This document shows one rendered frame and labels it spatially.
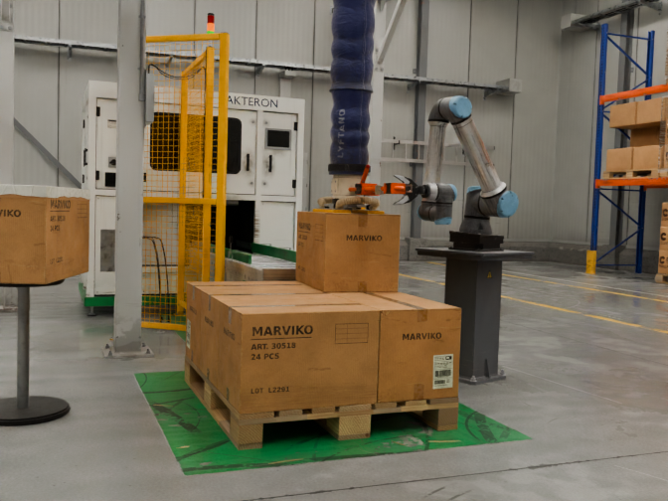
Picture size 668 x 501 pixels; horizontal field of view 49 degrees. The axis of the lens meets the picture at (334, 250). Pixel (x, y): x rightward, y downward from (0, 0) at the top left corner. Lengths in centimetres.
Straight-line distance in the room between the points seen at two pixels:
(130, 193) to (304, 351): 213
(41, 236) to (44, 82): 993
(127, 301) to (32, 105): 847
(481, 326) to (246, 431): 177
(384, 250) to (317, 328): 87
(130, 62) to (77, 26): 839
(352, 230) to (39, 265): 148
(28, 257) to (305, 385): 124
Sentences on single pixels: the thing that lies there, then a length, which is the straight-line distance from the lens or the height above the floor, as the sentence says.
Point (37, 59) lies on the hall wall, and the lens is 1307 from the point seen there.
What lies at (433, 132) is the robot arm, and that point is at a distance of 403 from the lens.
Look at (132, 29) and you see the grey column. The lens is 486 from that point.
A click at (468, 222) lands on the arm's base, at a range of 425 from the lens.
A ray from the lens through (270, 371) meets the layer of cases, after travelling 294.
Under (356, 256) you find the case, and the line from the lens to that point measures 366.
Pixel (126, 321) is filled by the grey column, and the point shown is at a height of 21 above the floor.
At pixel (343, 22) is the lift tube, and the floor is 194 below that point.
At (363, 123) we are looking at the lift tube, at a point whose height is 142.
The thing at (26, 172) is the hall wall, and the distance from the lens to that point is 1288.
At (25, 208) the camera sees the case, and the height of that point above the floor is 93.
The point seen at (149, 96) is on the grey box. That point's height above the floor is 162.
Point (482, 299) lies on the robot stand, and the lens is 423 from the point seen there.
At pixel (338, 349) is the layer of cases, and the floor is 38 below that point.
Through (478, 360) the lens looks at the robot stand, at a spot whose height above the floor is 13.
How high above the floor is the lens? 96
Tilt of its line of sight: 3 degrees down
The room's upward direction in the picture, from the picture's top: 2 degrees clockwise
